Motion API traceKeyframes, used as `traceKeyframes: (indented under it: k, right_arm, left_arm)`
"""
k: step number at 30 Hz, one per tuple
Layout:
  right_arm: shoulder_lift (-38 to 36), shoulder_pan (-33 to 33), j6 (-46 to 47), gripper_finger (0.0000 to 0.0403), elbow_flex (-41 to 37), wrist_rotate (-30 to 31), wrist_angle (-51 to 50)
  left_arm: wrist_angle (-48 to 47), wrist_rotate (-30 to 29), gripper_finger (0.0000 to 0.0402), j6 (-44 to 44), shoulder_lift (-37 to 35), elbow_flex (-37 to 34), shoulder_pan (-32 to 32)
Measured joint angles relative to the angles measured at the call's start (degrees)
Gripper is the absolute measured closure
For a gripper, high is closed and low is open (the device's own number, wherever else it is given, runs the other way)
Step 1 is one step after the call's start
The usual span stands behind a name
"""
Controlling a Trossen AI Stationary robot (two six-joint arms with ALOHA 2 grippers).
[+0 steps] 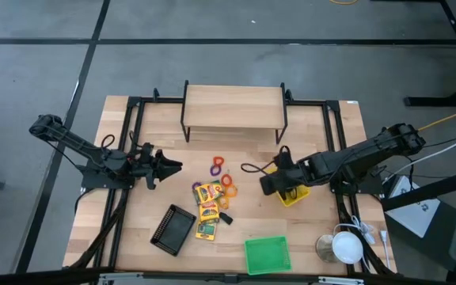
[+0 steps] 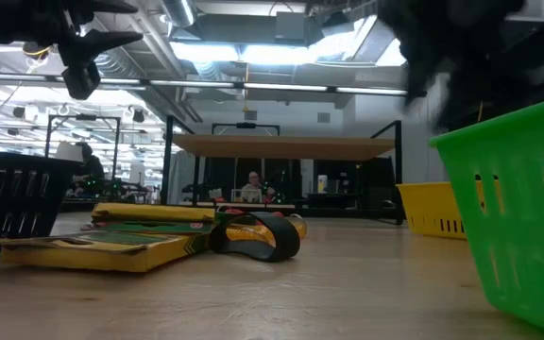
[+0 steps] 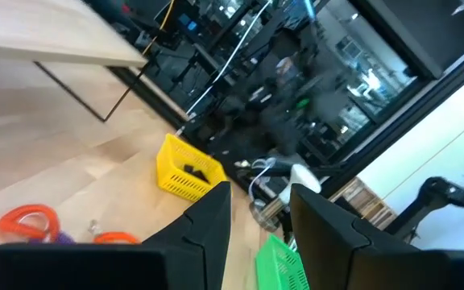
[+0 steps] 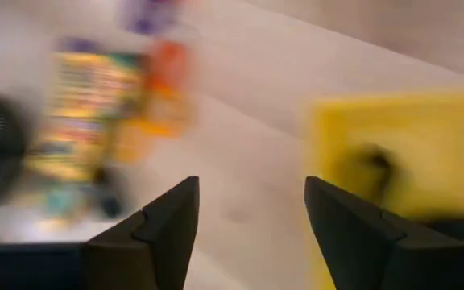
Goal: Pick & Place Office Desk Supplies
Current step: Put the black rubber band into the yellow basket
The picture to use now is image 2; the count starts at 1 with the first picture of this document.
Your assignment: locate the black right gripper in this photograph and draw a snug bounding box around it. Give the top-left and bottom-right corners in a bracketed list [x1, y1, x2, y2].
[394, 18, 514, 131]

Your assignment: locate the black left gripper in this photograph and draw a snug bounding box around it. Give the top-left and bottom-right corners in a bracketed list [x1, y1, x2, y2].
[0, 0, 145, 67]

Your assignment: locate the black plastic basket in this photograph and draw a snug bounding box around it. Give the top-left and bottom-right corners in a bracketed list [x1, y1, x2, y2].
[0, 146, 85, 259]

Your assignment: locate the yellow crayon box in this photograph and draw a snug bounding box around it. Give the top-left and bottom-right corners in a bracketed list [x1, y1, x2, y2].
[91, 202, 217, 225]
[80, 219, 217, 236]

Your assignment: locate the green-faced crayon box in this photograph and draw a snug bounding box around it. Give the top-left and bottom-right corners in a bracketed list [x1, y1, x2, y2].
[0, 229, 213, 274]

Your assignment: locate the black strap band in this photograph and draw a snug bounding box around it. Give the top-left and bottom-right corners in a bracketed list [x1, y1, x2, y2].
[208, 211, 302, 264]

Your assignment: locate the white shade desk lamp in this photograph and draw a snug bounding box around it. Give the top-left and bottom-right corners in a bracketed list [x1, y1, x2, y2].
[54, 140, 85, 164]

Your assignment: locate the white ceiling unit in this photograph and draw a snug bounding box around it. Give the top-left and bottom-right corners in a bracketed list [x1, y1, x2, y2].
[507, 0, 544, 24]

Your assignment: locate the black tube stand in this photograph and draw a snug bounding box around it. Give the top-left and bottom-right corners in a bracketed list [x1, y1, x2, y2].
[160, 114, 197, 219]
[369, 119, 404, 226]

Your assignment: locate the person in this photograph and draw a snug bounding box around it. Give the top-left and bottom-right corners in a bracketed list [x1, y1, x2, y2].
[240, 170, 277, 204]
[66, 141, 107, 198]

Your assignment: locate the black cabinet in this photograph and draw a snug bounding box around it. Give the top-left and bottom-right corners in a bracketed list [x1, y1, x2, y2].
[312, 158, 399, 210]

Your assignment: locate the yellow plastic basket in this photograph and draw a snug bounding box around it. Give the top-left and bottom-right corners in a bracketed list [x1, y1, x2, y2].
[396, 181, 468, 241]

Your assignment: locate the overhead LED light bar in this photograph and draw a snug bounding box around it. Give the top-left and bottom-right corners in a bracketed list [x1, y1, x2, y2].
[0, 71, 410, 98]

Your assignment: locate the black background gantry bar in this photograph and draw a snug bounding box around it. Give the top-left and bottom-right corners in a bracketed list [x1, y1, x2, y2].
[211, 122, 281, 138]

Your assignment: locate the green plastic basket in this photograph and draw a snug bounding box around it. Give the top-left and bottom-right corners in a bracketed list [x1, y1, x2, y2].
[428, 92, 544, 339]

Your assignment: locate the raised wooden tabletop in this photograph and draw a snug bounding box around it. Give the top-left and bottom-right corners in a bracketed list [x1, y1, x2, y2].
[172, 133, 396, 162]

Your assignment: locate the yellow black cable reel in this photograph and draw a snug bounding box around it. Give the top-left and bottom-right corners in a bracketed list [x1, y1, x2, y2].
[22, 41, 52, 61]

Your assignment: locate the silver ceiling duct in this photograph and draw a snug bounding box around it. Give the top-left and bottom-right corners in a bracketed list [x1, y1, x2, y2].
[158, 0, 197, 29]

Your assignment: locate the black background rig frame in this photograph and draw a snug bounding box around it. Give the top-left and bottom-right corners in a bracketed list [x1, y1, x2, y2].
[43, 113, 123, 190]

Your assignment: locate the black frame rail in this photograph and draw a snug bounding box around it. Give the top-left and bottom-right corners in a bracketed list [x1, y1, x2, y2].
[59, 200, 404, 222]

